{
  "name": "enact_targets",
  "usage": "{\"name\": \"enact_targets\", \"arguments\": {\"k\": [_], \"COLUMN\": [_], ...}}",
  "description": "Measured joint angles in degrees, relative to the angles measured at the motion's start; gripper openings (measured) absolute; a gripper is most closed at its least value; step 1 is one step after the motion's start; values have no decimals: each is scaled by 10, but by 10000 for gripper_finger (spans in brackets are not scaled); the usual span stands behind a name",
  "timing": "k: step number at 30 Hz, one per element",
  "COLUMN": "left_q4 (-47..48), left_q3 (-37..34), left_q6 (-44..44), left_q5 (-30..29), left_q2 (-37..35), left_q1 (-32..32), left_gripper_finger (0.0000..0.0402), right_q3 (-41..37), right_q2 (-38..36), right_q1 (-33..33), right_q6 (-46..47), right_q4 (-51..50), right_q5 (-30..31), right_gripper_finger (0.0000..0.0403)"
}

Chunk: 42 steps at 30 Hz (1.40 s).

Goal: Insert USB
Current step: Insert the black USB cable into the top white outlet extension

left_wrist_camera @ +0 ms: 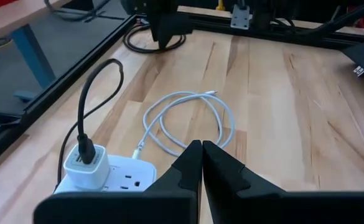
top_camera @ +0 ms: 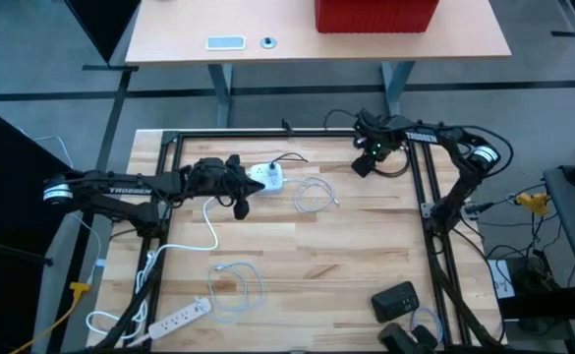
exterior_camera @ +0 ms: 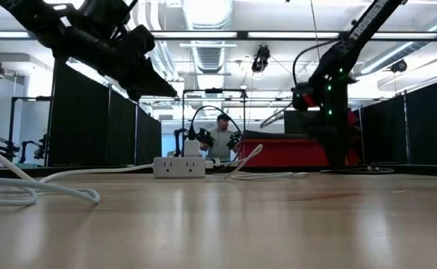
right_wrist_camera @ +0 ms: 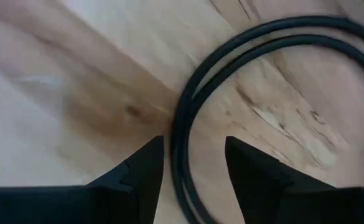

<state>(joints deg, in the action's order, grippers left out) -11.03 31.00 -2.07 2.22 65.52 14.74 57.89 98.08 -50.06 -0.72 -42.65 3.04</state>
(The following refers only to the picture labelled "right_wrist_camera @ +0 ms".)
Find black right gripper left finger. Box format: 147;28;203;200
0;135;165;224

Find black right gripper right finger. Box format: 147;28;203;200
225;136;364;224

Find black USB cable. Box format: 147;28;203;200
170;14;364;224

